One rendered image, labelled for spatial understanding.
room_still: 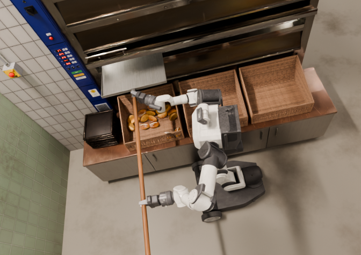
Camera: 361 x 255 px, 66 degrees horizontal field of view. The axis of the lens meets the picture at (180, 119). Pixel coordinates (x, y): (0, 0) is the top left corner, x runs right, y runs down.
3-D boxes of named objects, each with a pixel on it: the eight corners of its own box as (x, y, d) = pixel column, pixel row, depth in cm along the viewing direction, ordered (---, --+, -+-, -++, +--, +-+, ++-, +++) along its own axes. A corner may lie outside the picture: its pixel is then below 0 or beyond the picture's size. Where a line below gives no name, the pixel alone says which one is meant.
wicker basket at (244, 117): (182, 97, 291) (177, 81, 267) (236, 86, 286) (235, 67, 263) (189, 138, 264) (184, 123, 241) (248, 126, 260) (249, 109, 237)
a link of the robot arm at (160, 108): (154, 93, 217) (166, 97, 212) (155, 104, 224) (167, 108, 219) (146, 101, 209) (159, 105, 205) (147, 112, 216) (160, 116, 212)
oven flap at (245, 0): (85, 52, 224) (73, 28, 212) (310, -4, 211) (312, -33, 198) (84, 54, 220) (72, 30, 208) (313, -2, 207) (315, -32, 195)
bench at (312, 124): (106, 143, 348) (85, 118, 300) (302, 100, 330) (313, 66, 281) (106, 186, 317) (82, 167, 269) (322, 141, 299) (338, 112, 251)
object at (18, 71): (12, 72, 232) (3, 64, 223) (23, 70, 231) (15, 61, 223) (10, 79, 228) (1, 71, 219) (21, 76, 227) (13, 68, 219)
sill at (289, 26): (100, 71, 253) (98, 68, 249) (301, 23, 239) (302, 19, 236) (100, 75, 250) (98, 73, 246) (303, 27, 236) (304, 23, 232)
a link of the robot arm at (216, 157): (214, 176, 166) (216, 157, 175) (224, 172, 160) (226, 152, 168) (198, 167, 162) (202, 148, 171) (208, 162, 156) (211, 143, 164)
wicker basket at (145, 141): (125, 111, 295) (116, 95, 272) (178, 98, 291) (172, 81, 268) (128, 152, 268) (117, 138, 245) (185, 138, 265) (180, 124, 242)
